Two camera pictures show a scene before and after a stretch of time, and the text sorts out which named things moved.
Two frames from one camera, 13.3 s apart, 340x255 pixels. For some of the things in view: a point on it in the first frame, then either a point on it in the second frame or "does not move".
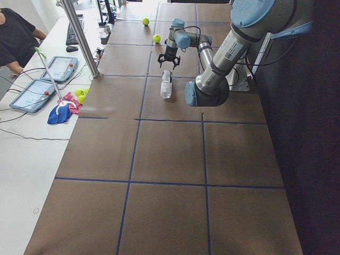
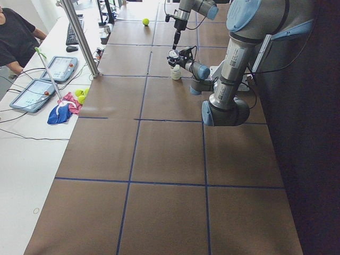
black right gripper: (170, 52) to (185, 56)
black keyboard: (70, 38) does not move
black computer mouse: (71, 48) does not move
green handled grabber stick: (41, 54) does not move
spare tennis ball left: (79, 92) does not move
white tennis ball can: (166, 84) to (175, 69)
